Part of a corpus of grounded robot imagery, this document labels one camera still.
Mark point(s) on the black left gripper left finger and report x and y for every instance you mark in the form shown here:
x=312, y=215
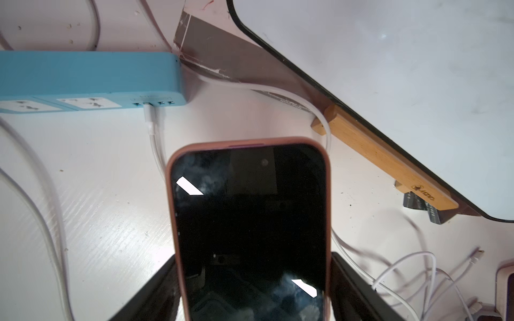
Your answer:
x=158, y=300

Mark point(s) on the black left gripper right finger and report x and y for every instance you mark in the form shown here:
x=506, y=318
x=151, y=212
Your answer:
x=352, y=298

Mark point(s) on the phone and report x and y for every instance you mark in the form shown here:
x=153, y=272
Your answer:
x=504, y=292
x=250, y=222

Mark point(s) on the wooden whiteboard stand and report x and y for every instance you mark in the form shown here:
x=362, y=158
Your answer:
x=412, y=179

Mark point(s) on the blue power strip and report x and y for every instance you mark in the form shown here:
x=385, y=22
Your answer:
x=36, y=82

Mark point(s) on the white whiteboard black frame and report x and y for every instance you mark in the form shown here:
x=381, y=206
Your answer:
x=434, y=77

